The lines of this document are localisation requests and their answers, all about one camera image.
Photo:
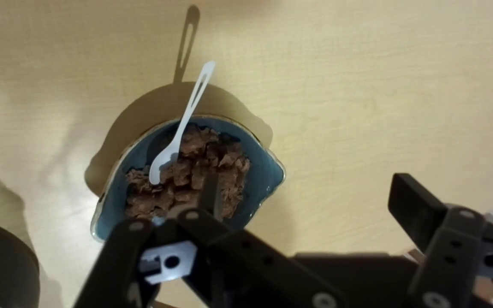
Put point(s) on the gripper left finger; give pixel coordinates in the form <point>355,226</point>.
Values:
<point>229,256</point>

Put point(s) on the white plastic spoon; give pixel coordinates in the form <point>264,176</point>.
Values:
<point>179,137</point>

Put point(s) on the blue ceramic bowl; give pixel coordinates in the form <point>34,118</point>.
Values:
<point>263,171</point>

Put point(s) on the dark round container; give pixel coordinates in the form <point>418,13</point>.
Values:
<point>2,265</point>

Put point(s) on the heap of brown food pieces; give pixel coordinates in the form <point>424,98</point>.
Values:
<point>195,171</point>

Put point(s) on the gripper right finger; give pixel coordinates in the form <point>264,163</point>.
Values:
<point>443,239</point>

